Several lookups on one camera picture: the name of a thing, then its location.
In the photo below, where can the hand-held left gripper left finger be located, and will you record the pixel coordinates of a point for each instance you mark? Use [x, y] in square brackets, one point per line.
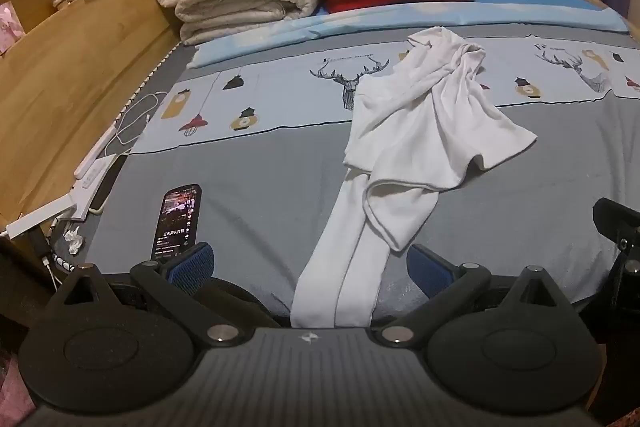
[192, 267]

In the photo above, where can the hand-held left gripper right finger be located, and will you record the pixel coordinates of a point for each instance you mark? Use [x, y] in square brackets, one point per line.
[426, 267]

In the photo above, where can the white cotton garment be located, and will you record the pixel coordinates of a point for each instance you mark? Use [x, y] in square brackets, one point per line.
[425, 132]

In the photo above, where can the black smartphone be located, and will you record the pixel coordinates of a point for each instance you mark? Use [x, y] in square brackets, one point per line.
[177, 217]

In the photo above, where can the crumpled white tissue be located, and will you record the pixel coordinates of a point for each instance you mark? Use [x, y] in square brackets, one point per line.
[74, 242]

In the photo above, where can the wooden bed headboard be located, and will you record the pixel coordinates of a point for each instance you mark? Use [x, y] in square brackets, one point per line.
[75, 72]

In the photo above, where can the light blue cloud-print sheet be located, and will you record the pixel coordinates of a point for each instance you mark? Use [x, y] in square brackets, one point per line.
[300, 29]

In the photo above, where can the pink gift bag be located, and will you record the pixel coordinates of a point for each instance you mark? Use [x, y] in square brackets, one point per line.
[7, 27]

